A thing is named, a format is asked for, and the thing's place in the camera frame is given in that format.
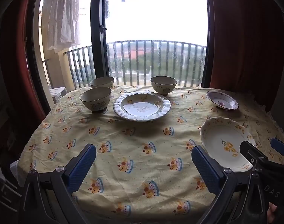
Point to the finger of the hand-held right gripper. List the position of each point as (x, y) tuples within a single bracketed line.
[(247, 148), (281, 145)]

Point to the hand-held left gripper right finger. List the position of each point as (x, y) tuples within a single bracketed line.
[(206, 168)]

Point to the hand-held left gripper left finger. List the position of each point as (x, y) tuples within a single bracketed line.
[(83, 165)]

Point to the yellow flower scalloped plate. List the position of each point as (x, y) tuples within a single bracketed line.
[(223, 142)]

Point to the red-patterned white plate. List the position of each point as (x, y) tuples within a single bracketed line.
[(222, 99)]

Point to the cream ceramic bowl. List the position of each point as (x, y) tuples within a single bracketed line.
[(164, 84), (101, 82), (95, 98)]

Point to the large white scalloped plate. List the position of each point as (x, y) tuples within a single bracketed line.
[(142, 106)]

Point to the person's right hand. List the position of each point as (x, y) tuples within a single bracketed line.
[(272, 213)]

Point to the yellow printed tablecloth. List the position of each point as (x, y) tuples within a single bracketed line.
[(132, 140)]

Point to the white plastic chair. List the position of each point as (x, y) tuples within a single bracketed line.
[(57, 93)]

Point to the red curtain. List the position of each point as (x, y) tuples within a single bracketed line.
[(15, 63), (244, 39)]

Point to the grey balcony railing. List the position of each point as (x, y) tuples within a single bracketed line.
[(156, 41)]

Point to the black window latch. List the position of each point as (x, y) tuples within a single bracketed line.
[(101, 29)]

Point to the white hanging cloth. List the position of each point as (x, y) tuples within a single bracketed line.
[(62, 16)]

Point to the black window frame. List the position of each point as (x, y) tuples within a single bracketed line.
[(98, 46)]

